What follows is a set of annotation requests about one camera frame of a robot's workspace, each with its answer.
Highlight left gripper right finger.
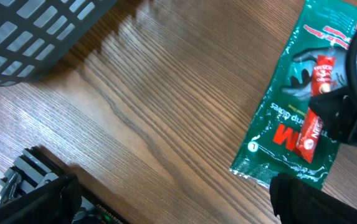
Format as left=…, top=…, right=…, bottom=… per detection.
left=269, top=173, right=357, bottom=224

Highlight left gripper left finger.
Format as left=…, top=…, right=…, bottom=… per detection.
left=0, top=174, right=82, bottom=224

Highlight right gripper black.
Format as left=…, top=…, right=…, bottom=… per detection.
left=308, top=86, right=357, bottom=147

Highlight red white snack packet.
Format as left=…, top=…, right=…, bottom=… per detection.
left=296, top=55, right=336, bottom=163

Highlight green 3M gloves packet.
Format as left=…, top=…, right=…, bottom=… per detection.
left=231, top=1, right=357, bottom=189

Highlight grey mesh shopping basket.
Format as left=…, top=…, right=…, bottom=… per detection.
left=0, top=0, right=117, bottom=86

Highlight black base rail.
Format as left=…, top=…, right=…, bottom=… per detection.
left=0, top=146, right=129, bottom=224

